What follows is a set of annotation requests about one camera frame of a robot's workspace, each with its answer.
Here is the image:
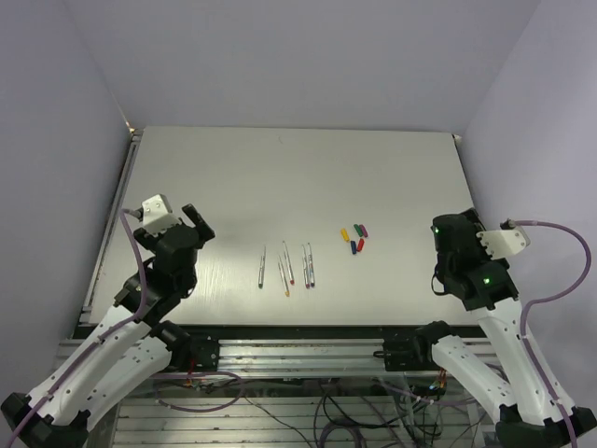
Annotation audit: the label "green pen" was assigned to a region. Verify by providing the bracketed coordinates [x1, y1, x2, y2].
[257, 245, 267, 289]

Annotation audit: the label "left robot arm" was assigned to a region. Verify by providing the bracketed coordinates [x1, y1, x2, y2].
[1, 195, 215, 447]

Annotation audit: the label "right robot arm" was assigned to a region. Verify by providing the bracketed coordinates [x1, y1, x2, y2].
[410, 209, 596, 447]

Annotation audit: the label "yellow tipped pen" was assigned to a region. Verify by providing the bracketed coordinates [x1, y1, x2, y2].
[277, 255, 290, 298]

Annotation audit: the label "red tipped pen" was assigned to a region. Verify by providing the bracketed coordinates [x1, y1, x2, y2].
[283, 242, 295, 286]

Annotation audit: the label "purple tipped pen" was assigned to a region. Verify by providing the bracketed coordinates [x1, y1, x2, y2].
[301, 245, 311, 289]

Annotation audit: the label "blue tipped pen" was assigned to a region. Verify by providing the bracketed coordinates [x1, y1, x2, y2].
[307, 243, 316, 288]

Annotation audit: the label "yellow pen cap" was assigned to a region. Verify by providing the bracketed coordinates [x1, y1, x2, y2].
[340, 229, 351, 243]

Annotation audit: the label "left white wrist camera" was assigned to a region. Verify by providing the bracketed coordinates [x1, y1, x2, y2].
[141, 194, 178, 235]

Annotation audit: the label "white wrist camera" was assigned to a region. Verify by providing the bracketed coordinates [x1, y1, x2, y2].
[141, 194, 178, 235]
[476, 226, 531, 259]

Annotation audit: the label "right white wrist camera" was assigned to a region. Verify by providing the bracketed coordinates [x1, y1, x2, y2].
[476, 226, 531, 259]

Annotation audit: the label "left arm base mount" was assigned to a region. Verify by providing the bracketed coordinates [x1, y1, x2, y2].
[152, 321, 220, 373]

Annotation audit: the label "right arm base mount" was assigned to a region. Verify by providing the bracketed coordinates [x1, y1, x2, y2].
[373, 321, 453, 371]

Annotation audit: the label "aluminium frame rail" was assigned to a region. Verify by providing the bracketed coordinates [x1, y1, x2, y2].
[50, 338, 505, 377]

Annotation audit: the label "loose cables under table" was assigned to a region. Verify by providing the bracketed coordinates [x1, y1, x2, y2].
[148, 371, 481, 448]

